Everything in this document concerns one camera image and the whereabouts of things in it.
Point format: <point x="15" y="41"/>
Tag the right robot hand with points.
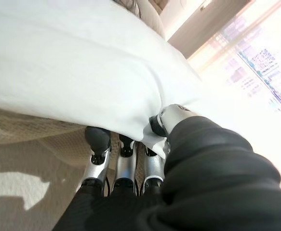
<point x="203" y="183"/>

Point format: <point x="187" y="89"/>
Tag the white duvet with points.
<point x="77" y="62"/>

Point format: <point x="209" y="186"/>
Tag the large beige pillow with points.
<point x="152" y="16"/>

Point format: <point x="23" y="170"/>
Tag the beige bedspread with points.
<point x="29" y="127"/>

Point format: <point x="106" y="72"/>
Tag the patterned fringed throw pillow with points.
<point x="128" y="4"/>

